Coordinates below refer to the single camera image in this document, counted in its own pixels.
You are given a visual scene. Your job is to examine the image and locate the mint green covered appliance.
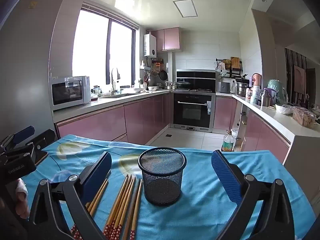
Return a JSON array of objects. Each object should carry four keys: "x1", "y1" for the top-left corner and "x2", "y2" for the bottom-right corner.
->
[{"x1": 266, "y1": 79, "x2": 288, "y2": 105}]

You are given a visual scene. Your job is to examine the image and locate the ceiling light panel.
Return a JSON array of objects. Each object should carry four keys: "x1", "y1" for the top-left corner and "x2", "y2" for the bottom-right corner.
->
[{"x1": 173, "y1": 0, "x2": 197, "y2": 18}]

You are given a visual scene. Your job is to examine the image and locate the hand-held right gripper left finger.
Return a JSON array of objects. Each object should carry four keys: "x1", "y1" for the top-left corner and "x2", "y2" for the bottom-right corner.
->
[{"x1": 29, "y1": 151, "x2": 112, "y2": 240}]

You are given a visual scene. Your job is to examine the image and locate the blue floral tablecloth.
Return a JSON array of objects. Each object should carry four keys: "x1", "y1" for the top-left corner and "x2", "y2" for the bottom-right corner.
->
[{"x1": 21, "y1": 134, "x2": 317, "y2": 240}]

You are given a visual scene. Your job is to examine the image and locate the black range hood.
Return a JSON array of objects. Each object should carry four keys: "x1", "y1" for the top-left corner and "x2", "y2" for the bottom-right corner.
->
[{"x1": 176, "y1": 69, "x2": 216, "y2": 92}]

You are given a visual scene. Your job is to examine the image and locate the short pink base cabinets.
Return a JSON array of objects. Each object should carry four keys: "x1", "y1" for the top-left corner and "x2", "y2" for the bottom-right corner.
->
[{"x1": 214, "y1": 96, "x2": 291, "y2": 163}]

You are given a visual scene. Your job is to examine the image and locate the clear snack container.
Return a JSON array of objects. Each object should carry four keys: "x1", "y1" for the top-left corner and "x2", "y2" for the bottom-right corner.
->
[{"x1": 292, "y1": 106, "x2": 317, "y2": 128}]

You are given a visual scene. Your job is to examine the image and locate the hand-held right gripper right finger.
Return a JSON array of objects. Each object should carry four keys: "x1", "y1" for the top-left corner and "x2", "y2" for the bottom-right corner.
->
[{"x1": 211, "y1": 150, "x2": 295, "y2": 240}]

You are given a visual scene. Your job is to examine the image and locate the person's left hand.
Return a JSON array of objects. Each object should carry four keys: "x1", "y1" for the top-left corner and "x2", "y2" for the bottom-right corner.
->
[{"x1": 14, "y1": 178, "x2": 31, "y2": 220}]

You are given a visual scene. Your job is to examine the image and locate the steel thermos flask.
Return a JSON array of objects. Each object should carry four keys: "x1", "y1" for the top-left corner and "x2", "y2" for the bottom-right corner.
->
[{"x1": 261, "y1": 91, "x2": 272, "y2": 107}]

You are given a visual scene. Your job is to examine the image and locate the white countertop oven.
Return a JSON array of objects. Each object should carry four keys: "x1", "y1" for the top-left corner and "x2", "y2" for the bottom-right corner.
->
[{"x1": 51, "y1": 76, "x2": 91, "y2": 111}]

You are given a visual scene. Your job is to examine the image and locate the bundle of wooden chopsticks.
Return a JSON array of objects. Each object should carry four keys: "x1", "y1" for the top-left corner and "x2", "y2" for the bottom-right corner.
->
[{"x1": 70, "y1": 170, "x2": 143, "y2": 240}]

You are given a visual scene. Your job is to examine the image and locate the long pink base cabinets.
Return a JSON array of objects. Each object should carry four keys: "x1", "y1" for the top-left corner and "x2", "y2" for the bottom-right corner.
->
[{"x1": 56, "y1": 94, "x2": 173, "y2": 146}]

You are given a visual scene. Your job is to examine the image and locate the kitchen window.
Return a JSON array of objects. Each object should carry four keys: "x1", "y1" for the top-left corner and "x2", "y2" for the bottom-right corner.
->
[{"x1": 71, "y1": 7, "x2": 138, "y2": 88}]

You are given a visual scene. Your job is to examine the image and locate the framed wall picture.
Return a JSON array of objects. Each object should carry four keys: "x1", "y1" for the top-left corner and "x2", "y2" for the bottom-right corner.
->
[{"x1": 294, "y1": 65, "x2": 307, "y2": 95}]

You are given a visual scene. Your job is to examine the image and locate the cooking oil bottle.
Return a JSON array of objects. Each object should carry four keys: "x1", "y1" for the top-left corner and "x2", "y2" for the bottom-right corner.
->
[{"x1": 221, "y1": 130, "x2": 235, "y2": 152}]

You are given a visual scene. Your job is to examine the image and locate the grey refrigerator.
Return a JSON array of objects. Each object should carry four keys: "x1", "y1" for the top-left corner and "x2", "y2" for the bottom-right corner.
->
[{"x1": 0, "y1": 0, "x2": 72, "y2": 145}]

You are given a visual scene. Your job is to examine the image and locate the black wall rack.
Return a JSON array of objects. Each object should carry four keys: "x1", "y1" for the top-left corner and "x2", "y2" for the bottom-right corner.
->
[{"x1": 216, "y1": 57, "x2": 242, "y2": 78}]

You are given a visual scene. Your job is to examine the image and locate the black mesh utensil holder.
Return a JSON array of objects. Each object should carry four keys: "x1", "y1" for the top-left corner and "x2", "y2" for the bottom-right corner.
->
[{"x1": 138, "y1": 147, "x2": 187, "y2": 206}]

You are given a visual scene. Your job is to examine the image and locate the white plastic bottle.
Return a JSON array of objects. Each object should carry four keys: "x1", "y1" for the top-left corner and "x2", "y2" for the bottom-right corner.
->
[{"x1": 251, "y1": 85, "x2": 262, "y2": 104}]

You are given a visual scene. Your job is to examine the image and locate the black wok with lid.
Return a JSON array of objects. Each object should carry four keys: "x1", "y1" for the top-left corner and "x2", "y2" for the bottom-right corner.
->
[{"x1": 176, "y1": 79, "x2": 193, "y2": 90}]

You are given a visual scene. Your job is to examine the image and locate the white bowl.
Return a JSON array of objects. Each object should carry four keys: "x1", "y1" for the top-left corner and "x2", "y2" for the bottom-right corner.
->
[{"x1": 275, "y1": 104, "x2": 293, "y2": 115}]

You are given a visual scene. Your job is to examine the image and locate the stainless steamer pot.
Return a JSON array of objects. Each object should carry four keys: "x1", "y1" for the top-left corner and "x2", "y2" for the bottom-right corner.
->
[{"x1": 236, "y1": 81, "x2": 247, "y2": 97}]

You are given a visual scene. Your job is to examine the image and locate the black built-in oven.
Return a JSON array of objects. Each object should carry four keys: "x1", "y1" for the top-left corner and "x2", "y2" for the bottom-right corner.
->
[{"x1": 173, "y1": 92, "x2": 216, "y2": 131}]

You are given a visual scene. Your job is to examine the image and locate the pink wall cabinet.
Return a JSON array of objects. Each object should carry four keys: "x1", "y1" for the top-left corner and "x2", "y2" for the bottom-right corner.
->
[{"x1": 151, "y1": 27, "x2": 181, "y2": 52}]

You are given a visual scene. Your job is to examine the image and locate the steel sink faucet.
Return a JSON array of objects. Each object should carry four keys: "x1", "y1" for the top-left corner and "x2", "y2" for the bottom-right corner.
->
[{"x1": 111, "y1": 68, "x2": 121, "y2": 93}]

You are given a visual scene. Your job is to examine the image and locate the grey rice cooker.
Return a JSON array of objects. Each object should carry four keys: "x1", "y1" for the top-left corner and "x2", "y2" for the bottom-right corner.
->
[{"x1": 217, "y1": 81, "x2": 231, "y2": 93}]

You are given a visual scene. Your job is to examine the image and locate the pink kettle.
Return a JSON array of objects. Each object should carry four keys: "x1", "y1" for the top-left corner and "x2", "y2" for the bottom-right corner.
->
[{"x1": 251, "y1": 73, "x2": 262, "y2": 88}]

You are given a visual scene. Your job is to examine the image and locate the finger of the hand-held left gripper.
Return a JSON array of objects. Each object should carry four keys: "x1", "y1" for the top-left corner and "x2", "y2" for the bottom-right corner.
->
[
  {"x1": 15, "y1": 129, "x2": 56, "y2": 166},
  {"x1": 0, "y1": 126, "x2": 35, "y2": 153}
]

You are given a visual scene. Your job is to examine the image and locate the white water heater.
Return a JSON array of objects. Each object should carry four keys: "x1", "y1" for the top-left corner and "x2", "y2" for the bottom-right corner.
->
[{"x1": 144, "y1": 33, "x2": 157, "y2": 57}]

